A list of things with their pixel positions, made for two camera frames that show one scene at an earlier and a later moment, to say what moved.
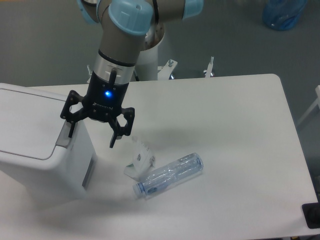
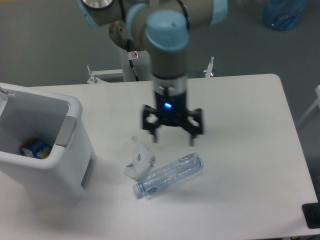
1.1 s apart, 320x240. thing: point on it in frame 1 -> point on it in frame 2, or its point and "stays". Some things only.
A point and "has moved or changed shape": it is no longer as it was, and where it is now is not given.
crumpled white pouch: x=144 y=160 stays
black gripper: x=103 y=103 -> x=172 y=111
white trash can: x=36 y=151 has moved or changed shape
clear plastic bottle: x=169 y=174 stays
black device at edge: x=311 y=213 stays
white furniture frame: x=312 y=108 stays
